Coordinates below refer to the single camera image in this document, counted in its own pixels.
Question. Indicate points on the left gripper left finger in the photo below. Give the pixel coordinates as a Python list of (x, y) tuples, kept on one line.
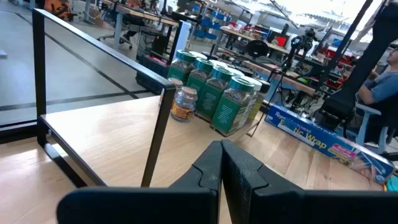
[(205, 174)]

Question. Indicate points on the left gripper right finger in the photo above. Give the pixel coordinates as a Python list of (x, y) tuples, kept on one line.
[(242, 180)]

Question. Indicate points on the green lid spice jar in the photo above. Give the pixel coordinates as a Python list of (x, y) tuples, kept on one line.
[(211, 96), (178, 70), (228, 115)]

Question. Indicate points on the cork lid saffron jar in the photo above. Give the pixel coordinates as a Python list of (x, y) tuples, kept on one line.
[(177, 82), (183, 109)]

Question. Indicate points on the black-lid herb jar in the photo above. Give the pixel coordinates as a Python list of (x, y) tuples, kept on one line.
[(197, 82)]

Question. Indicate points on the white lid bagel seasoning jar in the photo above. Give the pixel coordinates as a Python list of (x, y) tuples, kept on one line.
[(237, 72), (255, 84)]

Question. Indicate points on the blue plastic wrap box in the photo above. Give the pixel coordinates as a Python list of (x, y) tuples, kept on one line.
[(311, 137)]

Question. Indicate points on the long wooden workbench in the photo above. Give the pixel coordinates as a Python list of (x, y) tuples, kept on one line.
[(289, 81)]

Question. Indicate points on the black and red crate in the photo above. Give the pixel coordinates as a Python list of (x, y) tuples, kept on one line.
[(149, 73)]

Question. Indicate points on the grey chair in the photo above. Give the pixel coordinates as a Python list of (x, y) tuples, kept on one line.
[(362, 124)]

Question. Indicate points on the black round chair back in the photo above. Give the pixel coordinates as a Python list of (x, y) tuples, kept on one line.
[(257, 48)]

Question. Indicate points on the red cup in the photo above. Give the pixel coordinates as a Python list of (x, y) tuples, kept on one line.
[(281, 41)]

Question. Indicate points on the teal square cloth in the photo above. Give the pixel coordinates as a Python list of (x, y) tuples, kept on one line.
[(393, 184)]

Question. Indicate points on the blue storage bins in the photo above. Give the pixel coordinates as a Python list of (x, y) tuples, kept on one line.
[(206, 23)]

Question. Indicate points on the black office chair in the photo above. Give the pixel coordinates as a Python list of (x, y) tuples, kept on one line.
[(126, 34)]

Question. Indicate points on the person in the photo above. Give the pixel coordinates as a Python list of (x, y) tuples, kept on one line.
[(382, 87)]

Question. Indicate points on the wooden background table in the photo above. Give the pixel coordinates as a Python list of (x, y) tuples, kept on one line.
[(149, 14)]

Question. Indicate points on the orange object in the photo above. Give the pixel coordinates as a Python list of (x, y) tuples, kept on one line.
[(57, 6)]

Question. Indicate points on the wooden shelf black metal frame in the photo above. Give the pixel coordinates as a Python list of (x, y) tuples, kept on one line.
[(109, 133)]

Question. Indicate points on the black tripod with camera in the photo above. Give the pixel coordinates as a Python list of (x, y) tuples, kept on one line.
[(300, 43)]

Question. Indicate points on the black metal rig frame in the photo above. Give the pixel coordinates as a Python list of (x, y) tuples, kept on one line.
[(345, 43)]

